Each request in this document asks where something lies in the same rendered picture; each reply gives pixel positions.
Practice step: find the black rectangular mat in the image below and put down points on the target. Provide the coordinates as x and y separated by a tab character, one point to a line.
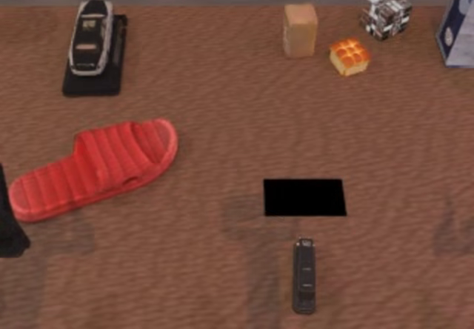
304	198

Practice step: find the blue and white carton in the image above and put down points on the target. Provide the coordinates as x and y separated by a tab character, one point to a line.
457	29

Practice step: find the orange bread bun cube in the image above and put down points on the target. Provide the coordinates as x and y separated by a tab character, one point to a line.
349	56

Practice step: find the black and white puzzle cube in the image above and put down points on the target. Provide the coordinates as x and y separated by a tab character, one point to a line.
386	14

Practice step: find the black remote control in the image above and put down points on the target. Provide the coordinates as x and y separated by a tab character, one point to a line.
304	275

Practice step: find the red slide sandal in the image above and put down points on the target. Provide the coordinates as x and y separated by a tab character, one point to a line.
96	169

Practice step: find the tan rectangular block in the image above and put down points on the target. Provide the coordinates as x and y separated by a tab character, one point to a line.
300	30

